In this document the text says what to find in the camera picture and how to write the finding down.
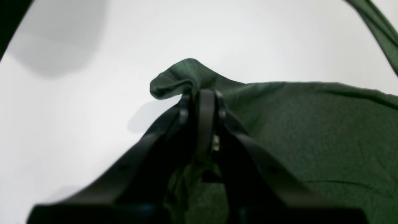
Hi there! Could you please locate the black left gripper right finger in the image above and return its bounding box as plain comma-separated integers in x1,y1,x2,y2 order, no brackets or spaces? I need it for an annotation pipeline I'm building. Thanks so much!
196,90,368,224

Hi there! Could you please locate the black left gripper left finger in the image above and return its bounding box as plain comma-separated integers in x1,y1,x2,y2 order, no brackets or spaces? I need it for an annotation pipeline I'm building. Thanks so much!
27,94,193,224

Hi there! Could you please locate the dark green long-sleeve shirt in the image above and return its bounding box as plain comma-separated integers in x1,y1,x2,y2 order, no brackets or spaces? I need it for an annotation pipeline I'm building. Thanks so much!
150,0,398,224

